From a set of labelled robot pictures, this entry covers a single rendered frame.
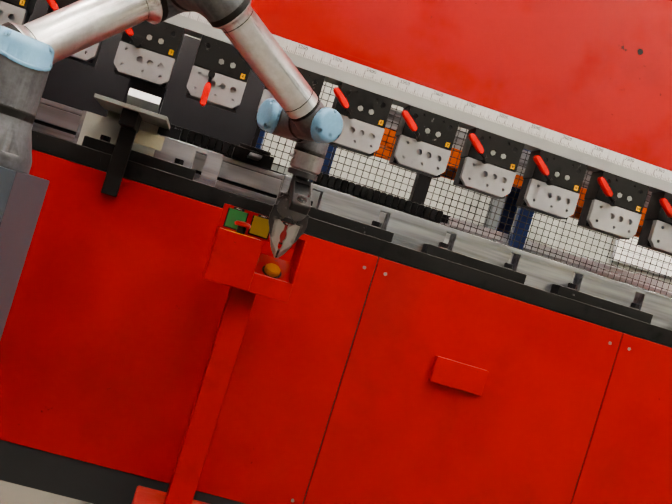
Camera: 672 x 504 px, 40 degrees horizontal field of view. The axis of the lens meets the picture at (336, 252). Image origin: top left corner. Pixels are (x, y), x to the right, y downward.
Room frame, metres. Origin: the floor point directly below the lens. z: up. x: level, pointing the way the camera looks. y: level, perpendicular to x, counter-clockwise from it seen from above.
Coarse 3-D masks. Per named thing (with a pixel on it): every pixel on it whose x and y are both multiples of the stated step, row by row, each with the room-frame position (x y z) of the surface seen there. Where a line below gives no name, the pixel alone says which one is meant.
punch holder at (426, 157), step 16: (416, 112) 2.59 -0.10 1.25; (400, 128) 2.62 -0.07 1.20; (432, 128) 2.60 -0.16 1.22; (448, 128) 2.61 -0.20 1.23; (400, 144) 2.58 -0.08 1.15; (416, 144) 2.59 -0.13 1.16; (432, 144) 2.60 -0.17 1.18; (400, 160) 2.58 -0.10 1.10; (416, 160) 2.59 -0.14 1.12; (432, 160) 2.60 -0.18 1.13; (432, 176) 2.65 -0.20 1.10
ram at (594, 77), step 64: (256, 0) 2.51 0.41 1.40; (320, 0) 2.53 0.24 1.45; (384, 0) 2.56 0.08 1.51; (448, 0) 2.59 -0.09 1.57; (512, 0) 2.61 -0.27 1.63; (576, 0) 2.64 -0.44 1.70; (640, 0) 2.67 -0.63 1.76; (320, 64) 2.54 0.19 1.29; (384, 64) 2.57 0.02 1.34; (448, 64) 2.60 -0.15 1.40; (512, 64) 2.62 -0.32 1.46; (576, 64) 2.65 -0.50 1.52; (640, 64) 2.68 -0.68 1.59; (576, 128) 2.66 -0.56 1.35; (640, 128) 2.69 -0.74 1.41
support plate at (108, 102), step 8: (96, 96) 2.23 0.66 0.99; (104, 96) 2.23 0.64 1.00; (104, 104) 2.34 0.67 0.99; (112, 104) 2.27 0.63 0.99; (120, 104) 2.24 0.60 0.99; (128, 104) 2.24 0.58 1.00; (120, 112) 2.43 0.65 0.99; (144, 112) 2.24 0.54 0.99; (152, 112) 2.25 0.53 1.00; (144, 120) 2.45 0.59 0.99; (152, 120) 2.37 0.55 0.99; (160, 120) 2.30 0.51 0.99; (168, 120) 2.33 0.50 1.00; (168, 128) 2.47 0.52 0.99
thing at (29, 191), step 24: (0, 168) 1.50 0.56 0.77; (0, 192) 1.50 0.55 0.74; (24, 192) 1.57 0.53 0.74; (0, 216) 1.50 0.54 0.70; (24, 216) 1.60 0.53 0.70; (0, 240) 1.52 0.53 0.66; (24, 240) 1.64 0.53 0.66; (0, 264) 1.56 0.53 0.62; (0, 288) 1.59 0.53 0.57; (0, 312) 1.63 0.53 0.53; (0, 336) 1.67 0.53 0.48
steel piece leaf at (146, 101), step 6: (132, 90) 2.43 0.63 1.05; (132, 96) 2.42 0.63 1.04; (138, 96) 2.43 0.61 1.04; (144, 96) 2.43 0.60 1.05; (150, 96) 2.43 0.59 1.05; (156, 96) 2.44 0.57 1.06; (132, 102) 2.45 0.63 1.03; (138, 102) 2.44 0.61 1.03; (144, 102) 2.44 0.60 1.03; (150, 102) 2.43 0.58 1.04; (156, 102) 2.43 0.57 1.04; (144, 108) 2.47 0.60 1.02; (150, 108) 2.46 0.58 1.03; (156, 108) 2.45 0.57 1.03
